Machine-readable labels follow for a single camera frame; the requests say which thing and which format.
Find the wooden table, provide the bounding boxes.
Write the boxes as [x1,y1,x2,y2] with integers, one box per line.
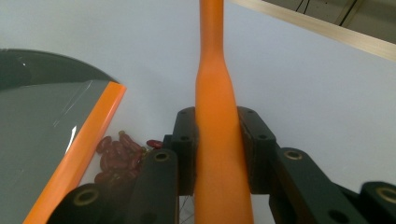
[230,0,396,63]

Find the red kidney beans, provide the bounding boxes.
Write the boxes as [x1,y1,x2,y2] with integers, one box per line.
[93,130,164,188]

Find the grey dustpan with orange edge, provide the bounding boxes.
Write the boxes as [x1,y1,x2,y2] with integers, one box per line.
[0,48,128,224]

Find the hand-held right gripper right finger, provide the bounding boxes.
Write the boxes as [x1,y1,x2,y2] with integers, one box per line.
[237,105,278,194]

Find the white table cover sheet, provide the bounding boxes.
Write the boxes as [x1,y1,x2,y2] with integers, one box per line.
[0,0,396,224]

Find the orange brush with grey bristles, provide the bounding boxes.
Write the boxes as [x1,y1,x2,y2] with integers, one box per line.
[193,0,255,224]

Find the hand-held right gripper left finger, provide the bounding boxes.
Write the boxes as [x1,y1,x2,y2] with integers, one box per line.
[163,106,199,197]

